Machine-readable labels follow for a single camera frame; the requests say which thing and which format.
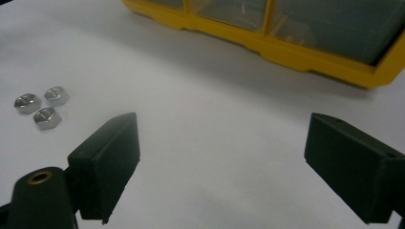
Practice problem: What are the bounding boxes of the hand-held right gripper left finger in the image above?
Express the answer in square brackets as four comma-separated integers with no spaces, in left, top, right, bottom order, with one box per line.
[67,112,141,225]

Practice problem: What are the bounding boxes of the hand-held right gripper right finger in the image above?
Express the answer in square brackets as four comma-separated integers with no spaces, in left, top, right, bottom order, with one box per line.
[304,112,405,224]

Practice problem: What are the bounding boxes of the silver hex nut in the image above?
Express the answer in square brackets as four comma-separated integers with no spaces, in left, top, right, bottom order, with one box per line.
[32,106,63,131]
[43,86,71,107]
[13,93,42,115]

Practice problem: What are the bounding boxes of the yellow black drawer cabinet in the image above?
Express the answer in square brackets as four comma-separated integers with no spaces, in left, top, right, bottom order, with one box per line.
[122,0,405,90]

